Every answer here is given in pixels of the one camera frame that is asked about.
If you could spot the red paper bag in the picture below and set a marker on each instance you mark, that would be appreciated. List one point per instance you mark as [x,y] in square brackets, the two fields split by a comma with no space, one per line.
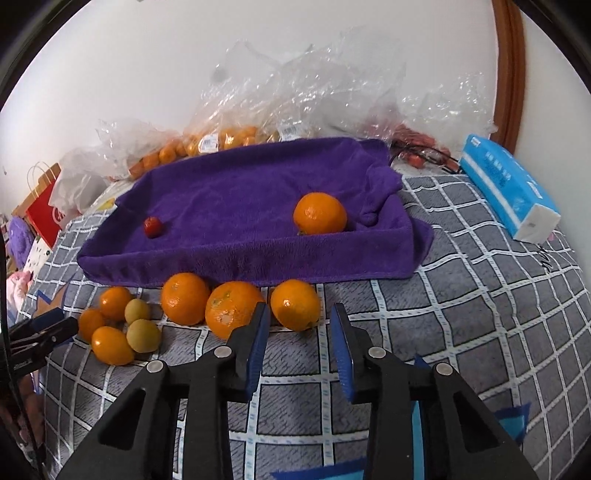
[44,212]

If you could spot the pink cloth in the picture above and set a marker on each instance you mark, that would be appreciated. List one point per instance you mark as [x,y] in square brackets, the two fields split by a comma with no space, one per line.
[18,286]

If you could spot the small crumpled clear plastic bag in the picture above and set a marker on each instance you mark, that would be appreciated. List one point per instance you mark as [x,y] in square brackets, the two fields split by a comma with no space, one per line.
[122,136]

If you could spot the large blemished orange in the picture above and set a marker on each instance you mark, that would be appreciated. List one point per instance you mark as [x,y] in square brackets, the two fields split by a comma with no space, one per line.
[228,307]

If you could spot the person's left hand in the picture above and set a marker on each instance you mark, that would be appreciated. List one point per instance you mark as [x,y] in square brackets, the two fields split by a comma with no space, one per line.
[30,410]

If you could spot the white dotted bag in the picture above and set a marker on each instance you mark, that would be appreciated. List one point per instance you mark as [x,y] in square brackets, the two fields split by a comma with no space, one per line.
[39,256]

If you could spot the bag of red fruits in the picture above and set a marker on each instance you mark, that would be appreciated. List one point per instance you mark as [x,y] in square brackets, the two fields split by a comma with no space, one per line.
[418,141]

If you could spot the blue tissue pack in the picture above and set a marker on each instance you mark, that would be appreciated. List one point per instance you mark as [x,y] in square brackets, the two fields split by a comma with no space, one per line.
[503,184]

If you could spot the brown wooden frame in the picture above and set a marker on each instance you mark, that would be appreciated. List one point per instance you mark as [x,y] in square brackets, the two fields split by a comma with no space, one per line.
[510,69]

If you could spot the white plastic bag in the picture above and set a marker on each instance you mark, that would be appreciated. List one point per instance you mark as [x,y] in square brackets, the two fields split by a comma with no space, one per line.
[76,182]

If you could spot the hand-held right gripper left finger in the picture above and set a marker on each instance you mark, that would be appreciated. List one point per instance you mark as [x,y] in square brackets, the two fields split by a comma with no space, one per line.
[259,355]

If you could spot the purple towel lined tray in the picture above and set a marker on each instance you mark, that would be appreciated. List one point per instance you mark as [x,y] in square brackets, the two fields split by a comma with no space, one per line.
[231,198]

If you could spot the plastic bag of small oranges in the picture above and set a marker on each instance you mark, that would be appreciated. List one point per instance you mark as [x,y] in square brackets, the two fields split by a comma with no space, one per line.
[231,137]

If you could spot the small orange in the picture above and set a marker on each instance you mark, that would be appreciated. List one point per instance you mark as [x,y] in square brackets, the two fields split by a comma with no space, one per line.
[112,345]
[90,324]
[115,302]

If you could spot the yellow-green plum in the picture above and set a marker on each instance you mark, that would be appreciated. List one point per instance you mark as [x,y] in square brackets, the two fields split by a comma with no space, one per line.
[137,310]
[143,335]

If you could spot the large crumpled clear plastic bag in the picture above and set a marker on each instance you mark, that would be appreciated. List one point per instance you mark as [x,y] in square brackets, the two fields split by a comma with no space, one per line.
[300,87]

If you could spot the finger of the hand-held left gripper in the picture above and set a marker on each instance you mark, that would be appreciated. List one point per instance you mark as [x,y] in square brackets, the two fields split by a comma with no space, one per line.
[55,333]
[48,317]

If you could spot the small red fruit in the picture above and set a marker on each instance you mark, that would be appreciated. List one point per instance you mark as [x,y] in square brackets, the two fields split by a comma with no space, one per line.
[153,226]

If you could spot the purple fuzzy cloth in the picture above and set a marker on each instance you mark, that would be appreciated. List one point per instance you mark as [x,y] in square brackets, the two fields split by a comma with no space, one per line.
[21,240]

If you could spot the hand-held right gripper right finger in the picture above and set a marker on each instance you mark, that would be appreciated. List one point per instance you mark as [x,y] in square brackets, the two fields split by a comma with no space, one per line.
[344,355]

